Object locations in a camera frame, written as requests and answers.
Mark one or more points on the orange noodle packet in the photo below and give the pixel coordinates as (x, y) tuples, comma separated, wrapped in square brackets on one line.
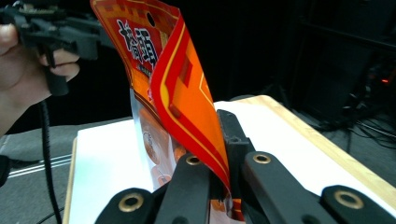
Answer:
[(186, 102)]

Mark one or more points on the aluminium floor rail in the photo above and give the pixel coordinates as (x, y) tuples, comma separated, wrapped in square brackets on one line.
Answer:
[(37, 166)]

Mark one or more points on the wooden table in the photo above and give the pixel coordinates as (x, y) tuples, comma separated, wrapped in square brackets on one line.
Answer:
[(327, 146)]

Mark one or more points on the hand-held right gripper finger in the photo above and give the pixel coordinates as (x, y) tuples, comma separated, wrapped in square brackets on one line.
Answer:
[(233, 137)]

